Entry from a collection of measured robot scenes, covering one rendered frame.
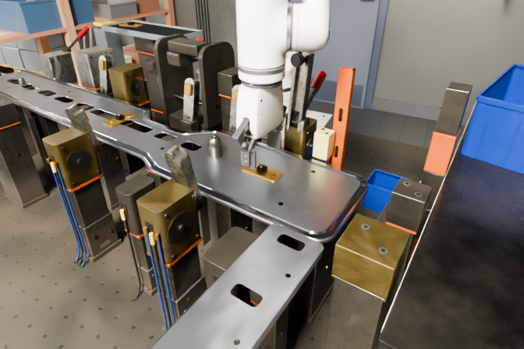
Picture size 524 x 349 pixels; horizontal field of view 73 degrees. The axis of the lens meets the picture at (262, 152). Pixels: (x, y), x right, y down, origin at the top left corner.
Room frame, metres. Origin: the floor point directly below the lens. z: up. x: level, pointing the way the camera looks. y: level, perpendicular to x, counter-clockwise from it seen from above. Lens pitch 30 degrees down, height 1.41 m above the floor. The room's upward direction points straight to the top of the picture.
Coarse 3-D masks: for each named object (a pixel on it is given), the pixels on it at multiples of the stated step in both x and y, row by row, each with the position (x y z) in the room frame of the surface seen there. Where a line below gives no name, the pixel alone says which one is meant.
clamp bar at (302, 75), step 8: (296, 56) 0.73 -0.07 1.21; (304, 56) 0.76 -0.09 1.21; (312, 56) 0.75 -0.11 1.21; (296, 64) 0.73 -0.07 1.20; (304, 64) 0.76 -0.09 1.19; (312, 64) 0.76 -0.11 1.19; (296, 72) 0.76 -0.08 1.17; (304, 72) 0.75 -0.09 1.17; (296, 80) 0.76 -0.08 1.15; (304, 80) 0.74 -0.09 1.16; (296, 88) 0.76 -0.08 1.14; (304, 88) 0.74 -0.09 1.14; (296, 96) 0.75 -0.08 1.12; (304, 96) 0.73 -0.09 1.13; (296, 104) 0.75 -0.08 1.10; (304, 104) 0.73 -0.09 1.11; (304, 112) 0.74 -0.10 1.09; (288, 120) 0.74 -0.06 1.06; (288, 128) 0.74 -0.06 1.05
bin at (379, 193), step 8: (376, 176) 0.96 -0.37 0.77; (384, 176) 0.95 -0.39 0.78; (392, 176) 0.94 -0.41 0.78; (400, 176) 0.93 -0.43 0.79; (368, 184) 0.88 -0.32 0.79; (376, 184) 0.96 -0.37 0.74; (384, 184) 0.95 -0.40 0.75; (392, 184) 0.93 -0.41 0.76; (368, 192) 0.88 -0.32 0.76; (376, 192) 0.87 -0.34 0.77; (384, 192) 0.86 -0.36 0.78; (368, 200) 0.88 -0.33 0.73; (376, 200) 0.87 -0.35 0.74; (384, 200) 0.85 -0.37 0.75; (368, 208) 0.88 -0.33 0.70; (376, 208) 0.87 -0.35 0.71
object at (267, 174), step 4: (260, 164) 0.64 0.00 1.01; (244, 168) 0.64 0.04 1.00; (248, 168) 0.64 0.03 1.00; (256, 168) 0.64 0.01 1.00; (260, 168) 0.62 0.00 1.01; (264, 168) 0.62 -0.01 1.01; (268, 168) 0.64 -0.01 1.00; (272, 168) 0.64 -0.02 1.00; (248, 172) 0.62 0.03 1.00; (252, 172) 0.62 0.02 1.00; (256, 172) 0.62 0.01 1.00; (260, 172) 0.62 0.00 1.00; (264, 172) 0.62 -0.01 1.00; (268, 172) 0.62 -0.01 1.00; (272, 172) 0.62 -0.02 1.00; (276, 172) 0.62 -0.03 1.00; (280, 172) 0.62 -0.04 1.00; (260, 176) 0.61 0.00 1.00; (264, 176) 0.61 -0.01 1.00; (268, 176) 0.61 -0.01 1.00; (272, 176) 0.61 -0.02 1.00; (276, 176) 0.61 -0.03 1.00; (280, 176) 0.61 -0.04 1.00; (272, 180) 0.59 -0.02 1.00
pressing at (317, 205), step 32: (0, 96) 1.08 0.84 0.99; (32, 96) 1.07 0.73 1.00; (64, 96) 1.07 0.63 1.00; (96, 96) 1.07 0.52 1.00; (96, 128) 0.84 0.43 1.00; (128, 128) 0.84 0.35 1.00; (160, 128) 0.84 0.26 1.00; (160, 160) 0.67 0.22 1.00; (192, 160) 0.67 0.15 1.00; (224, 160) 0.67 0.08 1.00; (256, 160) 0.67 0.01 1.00; (288, 160) 0.67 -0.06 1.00; (224, 192) 0.55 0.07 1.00; (256, 192) 0.55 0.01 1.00; (288, 192) 0.55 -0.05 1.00; (320, 192) 0.55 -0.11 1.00; (352, 192) 0.55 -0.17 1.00; (288, 224) 0.47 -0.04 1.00; (320, 224) 0.46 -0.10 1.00
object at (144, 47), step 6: (138, 42) 1.28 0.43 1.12; (144, 42) 1.26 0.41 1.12; (150, 42) 1.24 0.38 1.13; (138, 48) 1.28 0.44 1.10; (144, 48) 1.26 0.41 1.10; (150, 48) 1.24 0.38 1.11; (138, 54) 1.29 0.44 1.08; (144, 54) 1.27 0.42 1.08; (150, 54) 1.25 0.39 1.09; (150, 108) 1.28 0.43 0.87
